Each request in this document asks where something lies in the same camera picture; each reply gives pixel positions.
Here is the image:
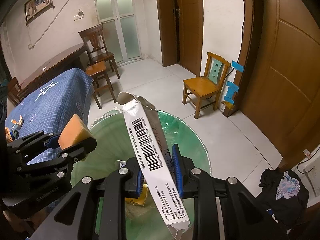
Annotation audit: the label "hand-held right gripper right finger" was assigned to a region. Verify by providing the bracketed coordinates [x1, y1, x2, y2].
[172, 144, 288, 240]

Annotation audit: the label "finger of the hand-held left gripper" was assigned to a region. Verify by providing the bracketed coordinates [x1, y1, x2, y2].
[7, 131, 60, 167]
[17, 139, 97, 180]

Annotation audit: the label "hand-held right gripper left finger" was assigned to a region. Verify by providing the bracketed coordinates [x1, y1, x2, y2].
[30, 157, 147, 240]

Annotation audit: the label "yellow sponge block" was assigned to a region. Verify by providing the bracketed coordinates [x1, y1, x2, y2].
[58, 114, 97, 150]

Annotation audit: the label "green-lined round bin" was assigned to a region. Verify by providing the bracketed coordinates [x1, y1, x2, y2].
[71, 109, 212, 240]

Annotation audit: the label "white red medicine box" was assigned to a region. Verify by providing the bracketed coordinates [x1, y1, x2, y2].
[117, 92, 191, 239]

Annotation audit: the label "yellow flat packet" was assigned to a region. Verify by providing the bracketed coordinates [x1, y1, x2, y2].
[125, 184, 150, 207]

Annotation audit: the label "crumpled orange snack wrapper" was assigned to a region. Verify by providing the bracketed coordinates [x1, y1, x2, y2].
[10, 115, 24, 126]

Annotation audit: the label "dark wooden dining chair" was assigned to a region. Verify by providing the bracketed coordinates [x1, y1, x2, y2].
[78, 24, 120, 79]
[7, 77, 24, 105]

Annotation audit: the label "round wooden dining table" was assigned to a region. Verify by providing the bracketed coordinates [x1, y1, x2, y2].
[19, 42, 87, 98]

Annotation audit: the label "wooden stool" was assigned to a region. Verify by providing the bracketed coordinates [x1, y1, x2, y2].
[86, 60, 118, 109]

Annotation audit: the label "small wooden chair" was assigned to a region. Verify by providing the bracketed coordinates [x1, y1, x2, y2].
[182, 52, 231, 119]

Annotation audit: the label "blue tape strips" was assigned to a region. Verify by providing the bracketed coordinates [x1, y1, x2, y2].
[224, 80, 240, 104]

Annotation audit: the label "black clothes pile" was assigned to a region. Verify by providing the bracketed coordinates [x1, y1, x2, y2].
[256, 168, 310, 230]

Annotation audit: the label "pale patterned cloth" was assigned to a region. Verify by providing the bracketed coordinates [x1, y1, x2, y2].
[276, 171, 300, 199]

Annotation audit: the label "blue tape strip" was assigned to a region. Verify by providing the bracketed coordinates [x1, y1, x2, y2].
[231, 60, 244, 72]

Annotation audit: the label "frosted glass door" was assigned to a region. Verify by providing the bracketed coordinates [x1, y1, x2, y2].
[92, 0, 143, 64]

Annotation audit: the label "white appliance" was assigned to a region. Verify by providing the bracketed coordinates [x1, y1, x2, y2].
[297, 145, 320, 205]

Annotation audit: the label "framed elephant picture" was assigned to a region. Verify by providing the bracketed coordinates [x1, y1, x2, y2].
[24, 0, 54, 25]

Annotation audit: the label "brown wooden door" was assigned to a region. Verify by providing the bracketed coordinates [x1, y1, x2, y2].
[155, 0, 204, 67]
[237, 0, 320, 165]

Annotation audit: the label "wall cable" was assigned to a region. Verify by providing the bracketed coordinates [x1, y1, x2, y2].
[27, 0, 77, 49]

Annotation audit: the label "black cable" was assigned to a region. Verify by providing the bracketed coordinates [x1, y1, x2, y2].
[220, 0, 247, 100]

